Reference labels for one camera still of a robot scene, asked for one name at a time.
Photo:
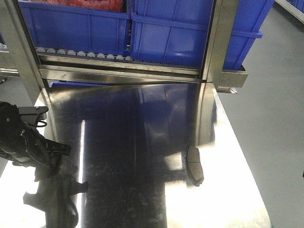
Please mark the right blue plastic bin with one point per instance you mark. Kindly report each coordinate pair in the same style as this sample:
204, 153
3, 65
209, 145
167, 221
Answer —
175, 31

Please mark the stainless steel rack frame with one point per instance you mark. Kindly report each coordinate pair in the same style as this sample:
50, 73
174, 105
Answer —
20, 59

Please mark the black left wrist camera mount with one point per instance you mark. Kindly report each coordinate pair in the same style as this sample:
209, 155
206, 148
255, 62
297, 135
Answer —
34, 116

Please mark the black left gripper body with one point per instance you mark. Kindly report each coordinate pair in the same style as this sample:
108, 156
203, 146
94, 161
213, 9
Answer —
28, 148

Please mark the grey roller conveyor track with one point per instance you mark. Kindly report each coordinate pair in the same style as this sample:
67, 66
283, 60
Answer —
69, 53

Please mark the blue plastic bin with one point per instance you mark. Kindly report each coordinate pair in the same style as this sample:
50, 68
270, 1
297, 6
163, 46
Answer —
75, 28
175, 31

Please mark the red bagged parts in bin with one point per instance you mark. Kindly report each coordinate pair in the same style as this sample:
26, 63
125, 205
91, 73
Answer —
109, 5

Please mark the left blue plastic bin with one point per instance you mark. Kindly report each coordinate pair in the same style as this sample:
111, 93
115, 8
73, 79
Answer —
75, 28

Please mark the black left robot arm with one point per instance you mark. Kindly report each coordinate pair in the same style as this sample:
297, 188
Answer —
10, 118

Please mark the grey brake pad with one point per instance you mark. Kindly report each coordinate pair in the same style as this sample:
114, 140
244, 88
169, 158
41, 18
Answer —
194, 167
44, 172

